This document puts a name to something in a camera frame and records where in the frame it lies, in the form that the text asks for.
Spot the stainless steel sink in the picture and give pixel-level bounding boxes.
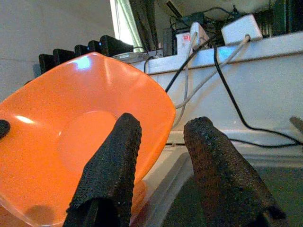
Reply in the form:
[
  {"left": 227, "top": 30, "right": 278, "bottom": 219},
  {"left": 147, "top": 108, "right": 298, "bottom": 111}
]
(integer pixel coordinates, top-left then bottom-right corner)
[{"left": 151, "top": 151, "right": 303, "bottom": 227}]

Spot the white plug adapter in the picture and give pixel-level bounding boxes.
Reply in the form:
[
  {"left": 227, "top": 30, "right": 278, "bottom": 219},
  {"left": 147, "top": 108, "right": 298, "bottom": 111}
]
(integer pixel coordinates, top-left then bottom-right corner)
[{"left": 189, "top": 22, "right": 211, "bottom": 51}]

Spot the black rectangular device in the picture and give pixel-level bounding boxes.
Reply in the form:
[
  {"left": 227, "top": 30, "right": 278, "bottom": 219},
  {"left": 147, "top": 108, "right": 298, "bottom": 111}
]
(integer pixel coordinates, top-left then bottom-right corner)
[
  {"left": 74, "top": 44, "right": 92, "bottom": 57},
  {"left": 99, "top": 35, "right": 134, "bottom": 57},
  {"left": 39, "top": 53, "right": 56, "bottom": 74},
  {"left": 88, "top": 40, "right": 105, "bottom": 55},
  {"left": 53, "top": 48, "right": 76, "bottom": 65}
]

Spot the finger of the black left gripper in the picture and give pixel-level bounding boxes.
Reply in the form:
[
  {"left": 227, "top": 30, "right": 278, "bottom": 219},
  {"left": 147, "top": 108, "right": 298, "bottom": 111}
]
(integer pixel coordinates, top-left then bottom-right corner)
[{"left": 0, "top": 119, "right": 11, "bottom": 140}]

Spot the white square charger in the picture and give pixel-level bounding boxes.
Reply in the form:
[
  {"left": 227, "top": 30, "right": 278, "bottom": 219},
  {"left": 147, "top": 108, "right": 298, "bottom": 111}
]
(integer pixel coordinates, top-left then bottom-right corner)
[{"left": 221, "top": 13, "right": 264, "bottom": 46}]

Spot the flat silver device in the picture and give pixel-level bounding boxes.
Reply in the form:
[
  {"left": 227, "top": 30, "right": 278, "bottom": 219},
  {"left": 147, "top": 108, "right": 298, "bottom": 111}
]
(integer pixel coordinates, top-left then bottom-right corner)
[{"left": 111, "top": 52, "right": 154, "bottom": 64}]

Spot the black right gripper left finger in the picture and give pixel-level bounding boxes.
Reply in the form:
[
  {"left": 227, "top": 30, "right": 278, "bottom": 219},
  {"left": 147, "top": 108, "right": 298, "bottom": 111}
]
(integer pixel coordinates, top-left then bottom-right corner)
[{"left": 62, "top": 113, "right": 143, "bottom": 227}]

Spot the grey cable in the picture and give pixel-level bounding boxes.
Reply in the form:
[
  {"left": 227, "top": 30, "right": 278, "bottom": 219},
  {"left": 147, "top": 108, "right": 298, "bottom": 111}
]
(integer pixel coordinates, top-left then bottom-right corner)
[
  {"left": 172, "top": 32, "right": 199, "bottom": 128},
  {"left": 175, "top": 35, "right": 251, "bottom": 110}
]

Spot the thin black cable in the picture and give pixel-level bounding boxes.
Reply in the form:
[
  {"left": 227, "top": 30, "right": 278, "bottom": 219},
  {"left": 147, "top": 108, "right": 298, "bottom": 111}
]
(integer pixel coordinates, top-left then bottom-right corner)
[{"left": 143, "top": 55, "right": 157, "bottom": 74}]

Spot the orange plastic bowl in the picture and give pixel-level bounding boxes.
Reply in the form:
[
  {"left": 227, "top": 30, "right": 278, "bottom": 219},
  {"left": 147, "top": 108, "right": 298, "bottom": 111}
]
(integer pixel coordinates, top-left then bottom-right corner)
[{"left": 0, "top": 52, "right": 177, "bottom": 227}]

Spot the chrome gooseneck faucet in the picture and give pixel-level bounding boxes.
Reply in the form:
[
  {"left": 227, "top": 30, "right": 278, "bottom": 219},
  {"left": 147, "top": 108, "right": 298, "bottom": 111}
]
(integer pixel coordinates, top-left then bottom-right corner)
[{"left": 289, "top": 115, "right": 303, "bottom": 135}]

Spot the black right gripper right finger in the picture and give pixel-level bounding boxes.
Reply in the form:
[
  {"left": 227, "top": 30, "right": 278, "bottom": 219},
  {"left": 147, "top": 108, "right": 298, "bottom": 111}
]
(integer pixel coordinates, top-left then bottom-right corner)
[{"left": 183, "top": 116, "right": 291, "bottom": 227}]

